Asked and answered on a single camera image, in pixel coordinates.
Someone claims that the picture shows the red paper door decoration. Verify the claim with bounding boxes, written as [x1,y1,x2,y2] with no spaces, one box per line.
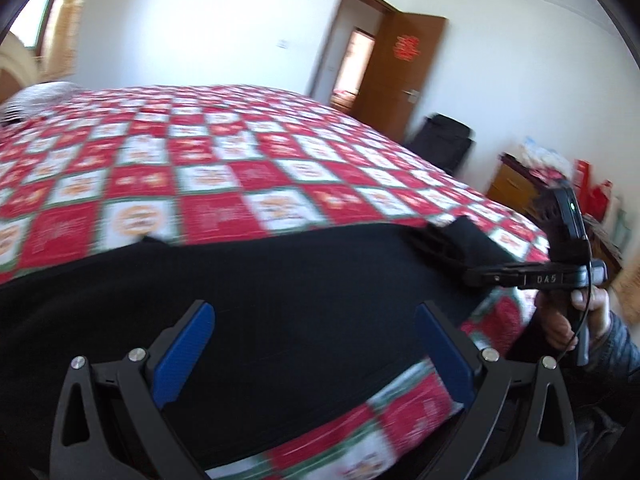
[392,35,417,62]

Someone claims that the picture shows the bed with red patchwork quilt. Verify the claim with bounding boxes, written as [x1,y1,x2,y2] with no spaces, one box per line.
[0,84,553,480]

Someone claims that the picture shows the brown door frame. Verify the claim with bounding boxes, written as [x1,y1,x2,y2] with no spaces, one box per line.
[305,0,403,111]

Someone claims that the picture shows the striped pillow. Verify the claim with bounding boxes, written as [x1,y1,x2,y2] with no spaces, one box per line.
[0,81,78,126]

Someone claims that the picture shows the narrow yellow curtain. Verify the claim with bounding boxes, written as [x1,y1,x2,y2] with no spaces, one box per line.
[39,0,86,85]

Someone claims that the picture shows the white plastic bag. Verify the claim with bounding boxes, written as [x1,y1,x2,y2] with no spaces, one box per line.
[517,135,561,171]

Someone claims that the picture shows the red bag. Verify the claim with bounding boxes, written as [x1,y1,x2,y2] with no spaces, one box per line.
[574,159,615,222]

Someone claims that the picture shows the black pants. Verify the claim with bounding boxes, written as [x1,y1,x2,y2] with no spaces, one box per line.
[0,217,503,468]

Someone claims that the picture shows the window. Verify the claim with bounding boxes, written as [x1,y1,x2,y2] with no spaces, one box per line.
[9,0,68,58]

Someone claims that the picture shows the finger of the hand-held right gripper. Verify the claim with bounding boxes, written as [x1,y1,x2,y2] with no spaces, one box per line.
[405,226,501,273]

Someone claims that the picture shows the person's quilted jacket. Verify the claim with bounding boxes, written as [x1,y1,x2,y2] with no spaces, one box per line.
[570,395,640,480]

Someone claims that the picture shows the wooden cabinet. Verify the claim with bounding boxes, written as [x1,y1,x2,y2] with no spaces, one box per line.
[486,152,556,218]

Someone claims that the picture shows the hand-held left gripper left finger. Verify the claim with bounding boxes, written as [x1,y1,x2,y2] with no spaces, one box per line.
[50,300,217,480]

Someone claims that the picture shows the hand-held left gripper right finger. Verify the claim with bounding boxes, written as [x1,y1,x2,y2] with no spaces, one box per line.
[415,301,581,480]

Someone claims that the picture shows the black folding chair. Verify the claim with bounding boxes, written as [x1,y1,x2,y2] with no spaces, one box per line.
[406,113,474,177]

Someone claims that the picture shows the brown wooden door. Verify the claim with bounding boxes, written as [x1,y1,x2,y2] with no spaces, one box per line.
[352,11,447,145]

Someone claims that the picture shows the person's right hand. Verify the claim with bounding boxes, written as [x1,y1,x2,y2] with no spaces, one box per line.
[534,287,614,356]

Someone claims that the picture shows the person's right forearm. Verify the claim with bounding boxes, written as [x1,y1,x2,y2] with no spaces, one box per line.
[587,305,640,411]

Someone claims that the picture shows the cream wooden bed headboard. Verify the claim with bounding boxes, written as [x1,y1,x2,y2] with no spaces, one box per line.
[0,30,43,106]

